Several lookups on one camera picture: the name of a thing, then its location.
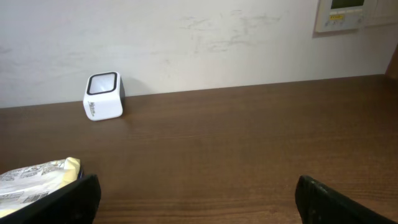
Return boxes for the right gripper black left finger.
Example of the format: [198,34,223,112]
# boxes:
[1,174,101,224]

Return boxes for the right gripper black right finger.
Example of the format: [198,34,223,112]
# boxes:
[295,175,397,224]

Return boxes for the cream snack bag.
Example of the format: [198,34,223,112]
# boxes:
[1,157,82,218]

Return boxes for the white barcode scanner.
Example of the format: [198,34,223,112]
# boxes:
[83,72,125,121]

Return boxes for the white wall control panel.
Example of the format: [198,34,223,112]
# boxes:
[315,0,369,33]

